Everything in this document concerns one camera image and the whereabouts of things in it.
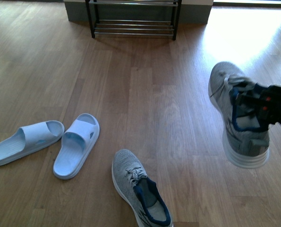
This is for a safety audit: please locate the light blue slipper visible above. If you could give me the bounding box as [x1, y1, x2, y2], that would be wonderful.
[0, 120, 65, 166]
[53, 113, 100, 180]

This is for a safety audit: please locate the grey knit sneaker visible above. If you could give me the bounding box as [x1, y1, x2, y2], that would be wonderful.
[111, 149, 173, 227]
[208, 61, 270, 169]

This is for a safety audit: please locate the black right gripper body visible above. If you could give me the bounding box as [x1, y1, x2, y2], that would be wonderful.
[234, 84, 281, 130]

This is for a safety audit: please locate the black metal shoe rack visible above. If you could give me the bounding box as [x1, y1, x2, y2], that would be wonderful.
[85, 0, 182, 40]

